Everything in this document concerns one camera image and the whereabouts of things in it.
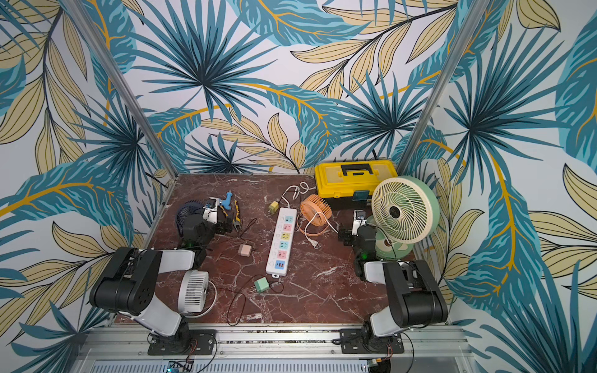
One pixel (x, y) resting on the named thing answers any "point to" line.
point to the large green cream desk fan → (406, 209)
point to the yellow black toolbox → (350, 184)
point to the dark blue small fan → (190, 218)
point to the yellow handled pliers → (237, 221)
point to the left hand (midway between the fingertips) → (221, 211)
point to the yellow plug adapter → (274, 207)
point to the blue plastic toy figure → (226, 203)
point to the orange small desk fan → (315, 211)
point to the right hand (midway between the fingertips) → (356, 223)
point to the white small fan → (193, 287)
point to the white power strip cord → (303, 188)
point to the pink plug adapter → (244, 249)
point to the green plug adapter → (262, 284)
